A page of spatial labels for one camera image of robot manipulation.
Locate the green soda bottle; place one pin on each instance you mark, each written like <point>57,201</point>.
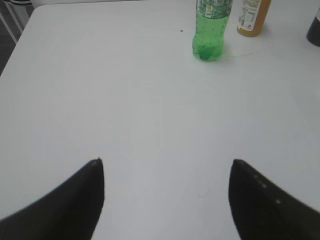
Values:
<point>211,19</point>

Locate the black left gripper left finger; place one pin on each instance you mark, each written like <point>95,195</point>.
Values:
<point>69,212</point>

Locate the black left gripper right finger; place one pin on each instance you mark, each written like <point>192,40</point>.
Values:
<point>263,211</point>

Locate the dark red wine bottle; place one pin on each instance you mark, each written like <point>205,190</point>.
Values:
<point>313,34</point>

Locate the orange juice bottle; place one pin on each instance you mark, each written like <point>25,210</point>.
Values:
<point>252,17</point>

